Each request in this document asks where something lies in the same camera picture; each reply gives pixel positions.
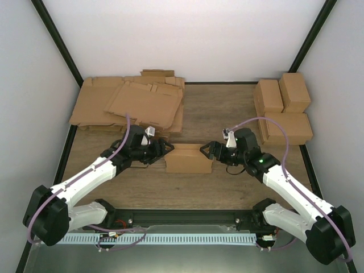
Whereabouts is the brown cardboard box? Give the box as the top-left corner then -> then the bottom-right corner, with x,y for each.
164,143 -> 213,174

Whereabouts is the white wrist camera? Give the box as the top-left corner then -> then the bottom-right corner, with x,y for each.
141,126 -> 155,146
222,129 -> 237,148

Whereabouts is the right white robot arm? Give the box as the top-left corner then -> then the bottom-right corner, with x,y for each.
200,128 -> 356,264

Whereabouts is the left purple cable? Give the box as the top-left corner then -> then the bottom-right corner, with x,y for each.
27,113 -> 147,254

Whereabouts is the left black frame post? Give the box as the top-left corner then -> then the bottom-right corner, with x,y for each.
31,0 -> 84,87

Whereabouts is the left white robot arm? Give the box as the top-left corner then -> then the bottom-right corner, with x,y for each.
23,125 -> 174,246

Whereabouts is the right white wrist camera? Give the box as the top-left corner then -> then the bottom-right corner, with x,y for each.
222,129 -> 237,148

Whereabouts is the light blue slotted cable duct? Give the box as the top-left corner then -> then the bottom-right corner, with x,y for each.
58,233 -> 257,246

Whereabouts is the black frame post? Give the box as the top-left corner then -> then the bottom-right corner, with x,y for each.
287,0 -> 337,73
31,0 -> 84,87

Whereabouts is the black aluminium front rail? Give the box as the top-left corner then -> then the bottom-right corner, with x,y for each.
87,209 -> 273,230

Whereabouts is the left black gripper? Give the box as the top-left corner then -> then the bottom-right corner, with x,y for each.
132,139 -> 176,165

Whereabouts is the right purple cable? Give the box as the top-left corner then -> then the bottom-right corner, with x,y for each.
229,117 -> 353,262

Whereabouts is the folded cardboard box back right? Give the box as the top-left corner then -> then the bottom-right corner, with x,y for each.
279,73 -> 311,113

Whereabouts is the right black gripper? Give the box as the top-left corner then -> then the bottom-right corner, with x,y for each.
200,141 -> 247,167

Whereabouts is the purple cable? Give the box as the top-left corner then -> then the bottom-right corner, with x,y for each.
27,113 -> 147,254
229,117 -> 353,262

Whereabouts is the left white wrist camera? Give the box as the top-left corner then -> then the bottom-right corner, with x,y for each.
141,126 -> 155,146

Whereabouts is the folded cardboard box back left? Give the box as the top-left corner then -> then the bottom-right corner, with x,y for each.
253,79 -> 284,117

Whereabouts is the right black frame post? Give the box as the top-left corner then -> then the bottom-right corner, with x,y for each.
287,0 -> 337,73

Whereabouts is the stack of flat cardboard sheets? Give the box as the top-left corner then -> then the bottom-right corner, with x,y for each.
69,69 -> 185,138

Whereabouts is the folded cardboard box front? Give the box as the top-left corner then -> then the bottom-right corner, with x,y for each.
258,113 -> 313,146

